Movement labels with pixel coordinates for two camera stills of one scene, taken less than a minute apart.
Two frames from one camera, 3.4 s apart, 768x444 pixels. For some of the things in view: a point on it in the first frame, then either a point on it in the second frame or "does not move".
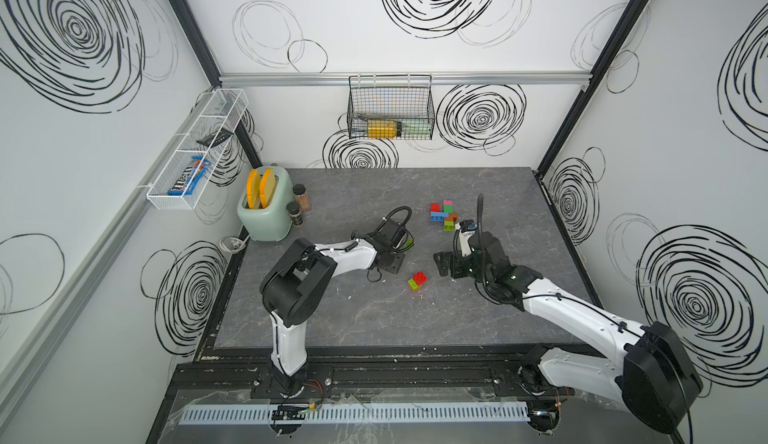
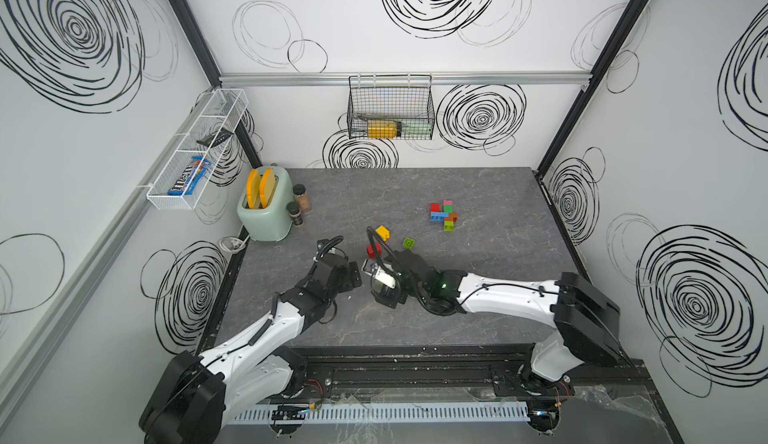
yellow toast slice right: x=267 y=183 does not move
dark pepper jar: x=294 y=212 does not move
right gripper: x=457 y=256 to x=388 y=292
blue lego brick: x=438 y=216 does not move
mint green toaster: x=274 y=221 does not move
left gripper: x=395 y=266 to x=347 y=282
